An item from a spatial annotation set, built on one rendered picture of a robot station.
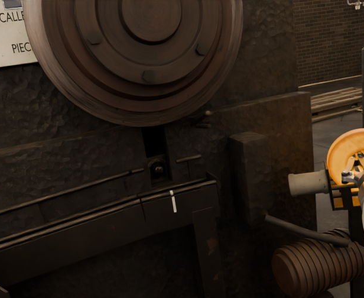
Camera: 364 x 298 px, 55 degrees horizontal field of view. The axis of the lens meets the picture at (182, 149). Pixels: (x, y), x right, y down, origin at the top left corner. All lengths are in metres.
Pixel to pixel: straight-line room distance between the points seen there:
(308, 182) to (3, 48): 0.78
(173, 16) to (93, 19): 0.15
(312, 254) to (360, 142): 0.29
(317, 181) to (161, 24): 0.52
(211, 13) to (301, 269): 0.61
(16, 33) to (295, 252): 0.83
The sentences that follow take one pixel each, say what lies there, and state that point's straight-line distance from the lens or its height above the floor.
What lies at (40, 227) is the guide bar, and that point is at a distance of 0.91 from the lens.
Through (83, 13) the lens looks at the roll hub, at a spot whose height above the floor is 1.12.
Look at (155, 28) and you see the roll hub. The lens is 0.70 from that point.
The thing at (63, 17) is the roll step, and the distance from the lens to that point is 0.74.
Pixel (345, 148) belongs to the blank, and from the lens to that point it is 0.90.
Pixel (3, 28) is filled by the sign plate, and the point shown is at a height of 1.14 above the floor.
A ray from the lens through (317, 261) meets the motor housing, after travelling 0.93.
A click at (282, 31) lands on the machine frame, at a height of 1.05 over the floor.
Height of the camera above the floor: 1.02
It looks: 15 degrees down
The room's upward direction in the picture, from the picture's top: 9 degrees counter-clockwise
